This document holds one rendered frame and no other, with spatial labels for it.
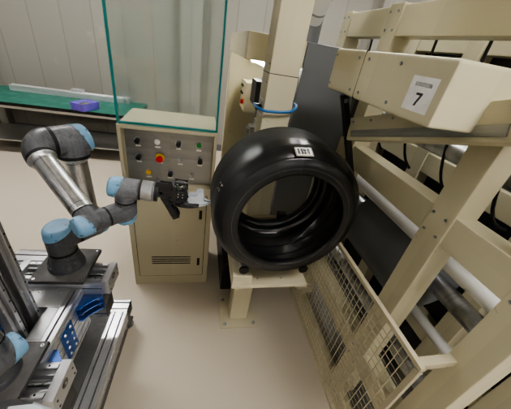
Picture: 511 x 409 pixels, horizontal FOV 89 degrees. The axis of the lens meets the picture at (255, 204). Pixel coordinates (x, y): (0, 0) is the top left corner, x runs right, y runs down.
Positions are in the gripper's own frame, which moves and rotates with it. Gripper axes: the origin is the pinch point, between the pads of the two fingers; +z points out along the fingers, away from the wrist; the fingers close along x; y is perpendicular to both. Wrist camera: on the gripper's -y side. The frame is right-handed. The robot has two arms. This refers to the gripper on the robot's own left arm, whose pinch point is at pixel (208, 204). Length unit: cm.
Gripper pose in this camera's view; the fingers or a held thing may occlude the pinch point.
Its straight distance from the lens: 103.8
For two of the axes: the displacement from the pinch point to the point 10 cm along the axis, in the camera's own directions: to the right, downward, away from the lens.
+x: -1.7, -5.2, 8.4
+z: 9.5, 1.3, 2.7
